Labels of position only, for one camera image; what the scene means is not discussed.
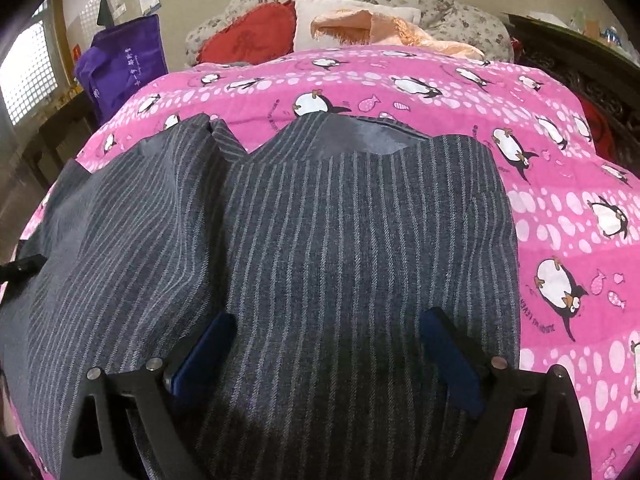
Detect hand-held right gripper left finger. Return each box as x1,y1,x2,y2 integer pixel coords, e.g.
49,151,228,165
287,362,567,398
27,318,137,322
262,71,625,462
60,311,238,480

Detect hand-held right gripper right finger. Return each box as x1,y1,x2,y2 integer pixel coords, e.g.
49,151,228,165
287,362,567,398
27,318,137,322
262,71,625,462
419,307,593,480

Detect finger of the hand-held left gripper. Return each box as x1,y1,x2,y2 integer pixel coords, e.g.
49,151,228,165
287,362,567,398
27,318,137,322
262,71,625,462
0,254,47,286

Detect grey striped suit jacket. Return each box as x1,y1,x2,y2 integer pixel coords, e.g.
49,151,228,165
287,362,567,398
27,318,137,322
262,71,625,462
0,112,523,480

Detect dark wooden side table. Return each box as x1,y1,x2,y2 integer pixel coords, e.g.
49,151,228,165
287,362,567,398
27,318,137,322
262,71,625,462
22,92,98,181

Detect pink penguin print blanket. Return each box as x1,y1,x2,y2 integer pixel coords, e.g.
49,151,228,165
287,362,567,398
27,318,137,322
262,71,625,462
0,45,640,480

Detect window with white grille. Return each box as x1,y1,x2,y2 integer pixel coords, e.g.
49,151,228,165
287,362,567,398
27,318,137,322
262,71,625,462
0,10,66,128

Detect purple tote bag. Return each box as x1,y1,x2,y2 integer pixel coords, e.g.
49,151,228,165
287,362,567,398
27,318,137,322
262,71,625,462
75,14,168,126

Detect red cloth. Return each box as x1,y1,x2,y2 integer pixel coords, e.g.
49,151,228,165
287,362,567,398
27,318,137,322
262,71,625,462
575,92,615,158

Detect dark carved wooden cabinet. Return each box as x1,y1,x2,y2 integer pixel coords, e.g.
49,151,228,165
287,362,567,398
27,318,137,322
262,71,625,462
502,12,640,153

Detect red pillow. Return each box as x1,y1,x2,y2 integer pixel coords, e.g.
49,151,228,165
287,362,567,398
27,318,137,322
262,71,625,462
197,1,296,66

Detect orange fringed cloth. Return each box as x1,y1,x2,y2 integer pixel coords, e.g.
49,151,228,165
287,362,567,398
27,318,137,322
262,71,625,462
310,8,486,59

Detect white pillow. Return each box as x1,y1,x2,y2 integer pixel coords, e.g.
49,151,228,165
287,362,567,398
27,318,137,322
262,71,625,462
292,0,422,53

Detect clutter on cabinet top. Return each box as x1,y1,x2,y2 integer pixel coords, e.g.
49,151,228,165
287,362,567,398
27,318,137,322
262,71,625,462
570,7,637,56

